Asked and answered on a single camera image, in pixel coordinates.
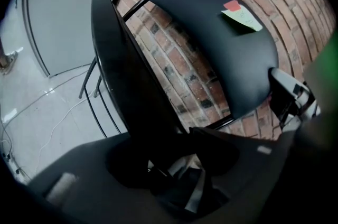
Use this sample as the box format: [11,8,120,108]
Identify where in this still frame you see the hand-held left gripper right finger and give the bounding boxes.
[189,114,328,224]

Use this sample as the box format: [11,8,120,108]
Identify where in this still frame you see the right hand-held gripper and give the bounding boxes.
[268,30,338,134]

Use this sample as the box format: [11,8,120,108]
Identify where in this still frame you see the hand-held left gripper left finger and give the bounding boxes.
[27,132,191,224]

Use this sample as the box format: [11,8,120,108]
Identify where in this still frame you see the black folding chair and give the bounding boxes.
[78,0,280,139]

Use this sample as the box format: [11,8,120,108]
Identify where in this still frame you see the red and yellow paper tag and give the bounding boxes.
[220,0,264,32]

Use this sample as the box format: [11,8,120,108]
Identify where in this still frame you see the white floor cable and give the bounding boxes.
[34,89,95,175]

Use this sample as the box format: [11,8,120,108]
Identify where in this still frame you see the black floor cable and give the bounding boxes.
[0,111,32,183]

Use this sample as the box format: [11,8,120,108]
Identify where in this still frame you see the grey floor cable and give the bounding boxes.
[0,69,92,128]

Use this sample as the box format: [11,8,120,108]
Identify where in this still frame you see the brown post with metal foot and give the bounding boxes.
[0,35,20,76]

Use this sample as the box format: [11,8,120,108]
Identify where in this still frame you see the grey wall conduit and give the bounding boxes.
[22,0,51,79]

